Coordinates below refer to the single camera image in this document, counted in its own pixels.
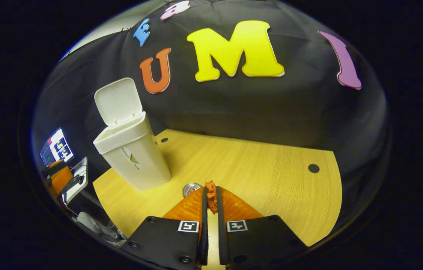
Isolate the black keyboard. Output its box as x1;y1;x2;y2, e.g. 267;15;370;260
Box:
65;174;84;192

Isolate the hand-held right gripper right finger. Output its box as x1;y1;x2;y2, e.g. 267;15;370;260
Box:
216;186;307;269

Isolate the white desktop garbage bin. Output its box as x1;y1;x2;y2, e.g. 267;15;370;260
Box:
93;78;172;192

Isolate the red pop can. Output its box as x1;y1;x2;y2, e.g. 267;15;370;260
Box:
182;183;202;198

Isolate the orange paper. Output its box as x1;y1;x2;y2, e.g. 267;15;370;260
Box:
205;180;219;214

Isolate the computer monitor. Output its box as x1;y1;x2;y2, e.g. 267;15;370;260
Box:
40;128;74;166

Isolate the white side table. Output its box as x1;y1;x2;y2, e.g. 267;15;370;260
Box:
61;157;89;205

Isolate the black backdrop cloth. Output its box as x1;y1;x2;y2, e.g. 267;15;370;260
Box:
31;0;392;240

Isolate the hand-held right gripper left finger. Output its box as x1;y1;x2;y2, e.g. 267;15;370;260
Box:
127;186;209;269

